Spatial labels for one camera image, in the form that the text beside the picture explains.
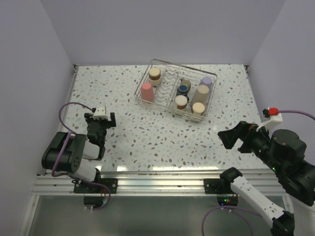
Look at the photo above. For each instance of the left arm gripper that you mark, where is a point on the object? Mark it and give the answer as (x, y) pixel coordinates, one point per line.
(89, 118)

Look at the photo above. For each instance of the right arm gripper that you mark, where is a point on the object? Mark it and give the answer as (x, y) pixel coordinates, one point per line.
(243, 129)

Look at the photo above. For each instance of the white steel cup cork base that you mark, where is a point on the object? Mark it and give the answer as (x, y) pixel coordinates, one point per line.
(197, 109)

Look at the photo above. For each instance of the tall beige cup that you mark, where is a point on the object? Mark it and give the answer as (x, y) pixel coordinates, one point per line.
(201, 95)

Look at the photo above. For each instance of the white steel cup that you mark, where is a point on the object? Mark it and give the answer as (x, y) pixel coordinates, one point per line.
(155, 76)
(180, 102)

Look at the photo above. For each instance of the lavender plastic cup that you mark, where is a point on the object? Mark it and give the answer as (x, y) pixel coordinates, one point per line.
(207, 81)

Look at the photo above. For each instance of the coral pink cup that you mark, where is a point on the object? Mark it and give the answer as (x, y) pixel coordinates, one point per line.
(147, 92)

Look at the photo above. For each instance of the black mug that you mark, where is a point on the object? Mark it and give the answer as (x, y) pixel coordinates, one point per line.
(182, 90)

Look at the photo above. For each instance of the small olive metal mug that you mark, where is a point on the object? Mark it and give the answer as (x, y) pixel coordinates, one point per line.
(186, 82)

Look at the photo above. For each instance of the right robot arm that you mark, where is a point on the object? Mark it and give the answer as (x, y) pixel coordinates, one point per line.
(283, 152)

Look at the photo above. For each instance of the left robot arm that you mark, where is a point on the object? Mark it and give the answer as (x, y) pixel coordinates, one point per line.
(70, 154)

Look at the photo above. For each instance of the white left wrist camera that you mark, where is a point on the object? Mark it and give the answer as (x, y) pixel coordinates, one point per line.
(100, 111)

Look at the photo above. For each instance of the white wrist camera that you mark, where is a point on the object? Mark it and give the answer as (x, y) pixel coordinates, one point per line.
(273, 118)
(100, 111)

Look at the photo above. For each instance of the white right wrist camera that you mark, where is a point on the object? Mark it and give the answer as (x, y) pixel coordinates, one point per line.
(273, 118)

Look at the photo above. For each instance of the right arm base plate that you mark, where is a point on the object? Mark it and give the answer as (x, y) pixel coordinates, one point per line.
(216, 186)

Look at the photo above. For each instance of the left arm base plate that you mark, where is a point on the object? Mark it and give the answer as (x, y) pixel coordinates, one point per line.
(87, 188)

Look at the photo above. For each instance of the wire dish rack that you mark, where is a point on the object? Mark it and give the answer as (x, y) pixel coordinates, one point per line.
(165, 93)

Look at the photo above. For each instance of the aluminium rail frame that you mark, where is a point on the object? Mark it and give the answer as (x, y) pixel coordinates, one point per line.
(159, 183)

